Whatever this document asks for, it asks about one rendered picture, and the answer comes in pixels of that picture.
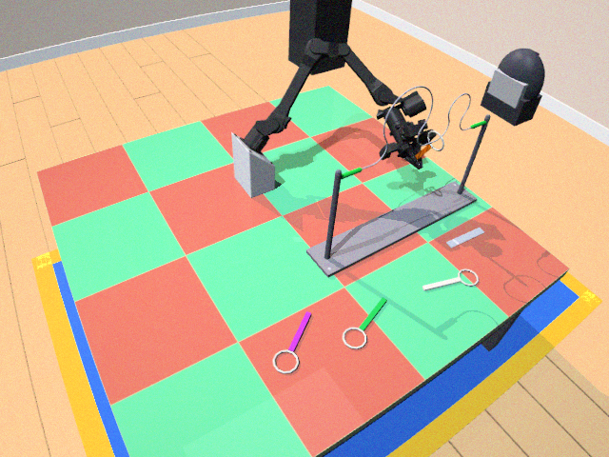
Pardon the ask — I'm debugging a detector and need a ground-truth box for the white loop with purple handle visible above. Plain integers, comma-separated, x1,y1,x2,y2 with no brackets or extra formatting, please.
273,311,311,374

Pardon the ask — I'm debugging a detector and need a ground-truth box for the white ring with green handle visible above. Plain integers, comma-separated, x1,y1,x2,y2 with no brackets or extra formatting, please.
342,298,387,349

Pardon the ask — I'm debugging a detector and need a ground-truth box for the white loop with straight handle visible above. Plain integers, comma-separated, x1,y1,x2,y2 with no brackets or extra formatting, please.
422,268,479,291

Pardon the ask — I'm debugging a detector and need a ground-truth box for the orange bar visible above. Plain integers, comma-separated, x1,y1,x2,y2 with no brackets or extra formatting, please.
415,130,444,160

